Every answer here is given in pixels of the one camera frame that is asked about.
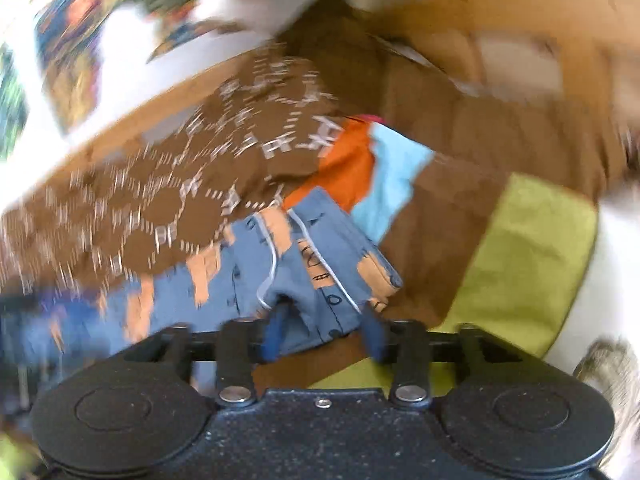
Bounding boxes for blue pants with orange patches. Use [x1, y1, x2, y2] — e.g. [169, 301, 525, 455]
[0, 187, 405, 396]

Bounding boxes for wooden bed frame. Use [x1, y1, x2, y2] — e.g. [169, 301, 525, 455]
[60, 45, 266, 166]

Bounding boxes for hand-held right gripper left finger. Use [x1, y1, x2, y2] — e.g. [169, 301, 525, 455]
[120, 304, 292, 408]

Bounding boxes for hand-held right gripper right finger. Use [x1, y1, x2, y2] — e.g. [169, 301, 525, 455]
[359, 302, 522, 408]

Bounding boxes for patchwork bed sheet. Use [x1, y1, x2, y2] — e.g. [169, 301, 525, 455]
[280, 0, 618, 396]

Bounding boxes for beige fuzzy rug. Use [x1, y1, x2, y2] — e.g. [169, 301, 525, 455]
[571, 337, 640, 463]

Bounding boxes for brown printed blanket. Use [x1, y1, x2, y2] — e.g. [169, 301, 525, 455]
[0, 55, 353, 311]

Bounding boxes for colourful wall poster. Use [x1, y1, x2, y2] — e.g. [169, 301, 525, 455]
[0, 42, 28, 163]
[34, 0, 201, 136]

